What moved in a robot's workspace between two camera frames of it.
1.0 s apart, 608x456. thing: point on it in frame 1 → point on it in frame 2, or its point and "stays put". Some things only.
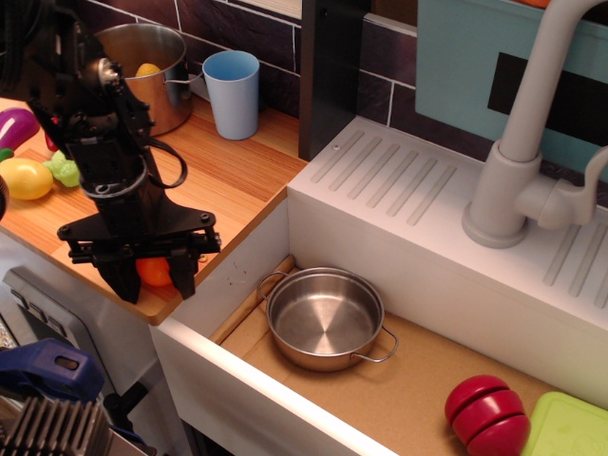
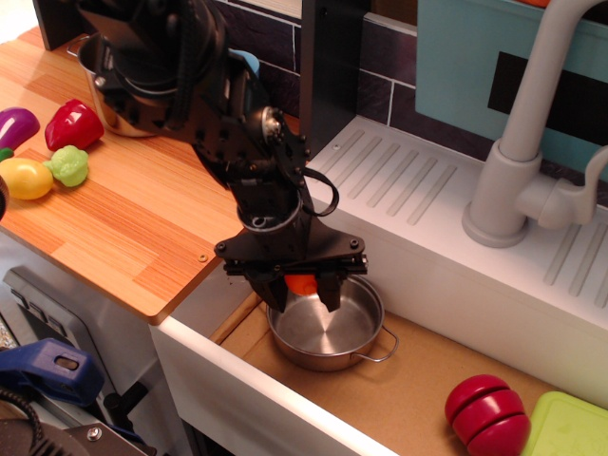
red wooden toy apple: [488, 418] stays put
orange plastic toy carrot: [155, 272] → [302, 284]
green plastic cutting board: [560, 425] stays put
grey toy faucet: [516, 190] stays put
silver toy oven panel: [34, 313] stays put
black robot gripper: [136, 220] → [278, 234]
